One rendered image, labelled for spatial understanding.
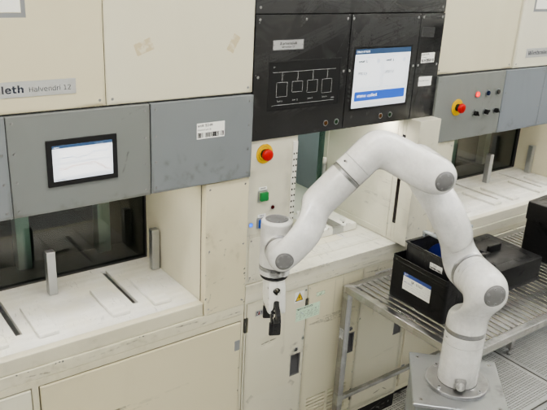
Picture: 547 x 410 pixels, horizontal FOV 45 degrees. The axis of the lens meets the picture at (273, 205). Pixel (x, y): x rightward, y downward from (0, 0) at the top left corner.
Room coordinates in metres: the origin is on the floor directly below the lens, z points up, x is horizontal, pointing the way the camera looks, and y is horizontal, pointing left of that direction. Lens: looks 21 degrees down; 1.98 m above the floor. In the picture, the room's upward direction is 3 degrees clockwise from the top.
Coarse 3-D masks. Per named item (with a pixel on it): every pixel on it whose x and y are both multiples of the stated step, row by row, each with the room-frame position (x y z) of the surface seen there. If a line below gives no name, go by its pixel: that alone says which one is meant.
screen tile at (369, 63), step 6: (360, 60) 2.37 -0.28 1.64; (366, 60) 2.39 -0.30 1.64; (372, 60) 2.41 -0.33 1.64; (360, 66) 2.37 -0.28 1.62; (366, 66) 2.39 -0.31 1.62; (372, 66) 2.41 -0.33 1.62; (378, 66) 2.43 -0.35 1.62; (378, 72) 2.43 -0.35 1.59; (360, 78) 2.38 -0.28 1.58; (366, 78) 2.40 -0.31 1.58; (372, 78) 2.41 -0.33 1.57; (378, 78) 2.43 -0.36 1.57; (360, 84) 2.38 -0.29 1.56; (366, 84) 2.40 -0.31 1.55; (372, 84) 2.41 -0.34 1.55; (378, 84) 2.43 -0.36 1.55
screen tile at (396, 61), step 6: (384, 60) 2.45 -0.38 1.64; (390, 60) 2.46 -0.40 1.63; (396, 60) 2.48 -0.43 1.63; (384, 66) 2.45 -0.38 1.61; (390, 66) 2.47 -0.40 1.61; (396, 66) 2.49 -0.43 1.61; (402, 66) 2.50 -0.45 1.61; (402, 72) 2.51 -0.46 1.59; (384, 78) 2.45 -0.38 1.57; (390, 78) 2.47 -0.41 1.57; (396, 78) 2.49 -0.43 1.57; (402, 78) 2.51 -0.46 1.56; (384, 84) 2.45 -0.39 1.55; (390, 84) 2.47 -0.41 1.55; (396, 84) 2.49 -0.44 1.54; (402, 84) 2.51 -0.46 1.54
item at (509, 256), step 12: (480, 240) 2.65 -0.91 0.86; (492, 240) 2.66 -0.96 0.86; (492, 252) 2.53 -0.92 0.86; (504, 252) 2.53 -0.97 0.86; (516, 252) 2.54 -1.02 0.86; (528, 252) 2.55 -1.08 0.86; (504, 264) 2.41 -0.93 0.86; (516, 264) 2.42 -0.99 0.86; (528, 264) 2.45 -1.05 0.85; (504, 276) 2.36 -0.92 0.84; (516, 276) 2.41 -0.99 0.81; (528, 276) 2.46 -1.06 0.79
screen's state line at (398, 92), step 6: (372, 90) 2.42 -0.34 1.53; (378, 90) 2.43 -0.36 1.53; (384, 90) 2.46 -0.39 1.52; (390, 90) 2.47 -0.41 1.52; (396, 90) 2.50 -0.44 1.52; (402, 90) 2.51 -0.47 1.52; (354, 96) 2.36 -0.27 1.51; (360, 96) 2.38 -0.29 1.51; (366, 96) 2.40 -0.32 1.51; (372, 96) 2.42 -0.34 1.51; (378, 96) 2.44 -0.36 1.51; (384, 96) 2.46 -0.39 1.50; (390, 96) 2.48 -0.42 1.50; (396, 96) 2.50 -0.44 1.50
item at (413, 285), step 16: (400, 256) 2.33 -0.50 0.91; (400, 272) 2.27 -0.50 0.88; (416, 272) 2.21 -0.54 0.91; (400, 288) 2.26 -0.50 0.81; (416, 288) 2.20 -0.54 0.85; (432, 288) 2.14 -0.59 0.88; (448, 288) 2.09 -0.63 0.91; (416, 304) 2.19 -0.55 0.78; (432, 304) 2.13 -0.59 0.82; (448, 304) 2.10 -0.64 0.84
